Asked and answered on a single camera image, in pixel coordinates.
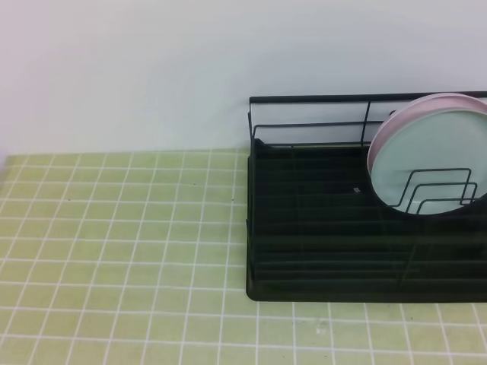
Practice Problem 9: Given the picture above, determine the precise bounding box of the light blue round plate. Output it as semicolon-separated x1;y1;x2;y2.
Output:
370;109;486;215

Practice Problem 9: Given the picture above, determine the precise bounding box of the pink round plate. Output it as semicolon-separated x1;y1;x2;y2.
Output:
367;93;486;173

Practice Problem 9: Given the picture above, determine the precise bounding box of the black wire dish rack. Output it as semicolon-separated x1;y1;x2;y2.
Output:
246;93;486;303

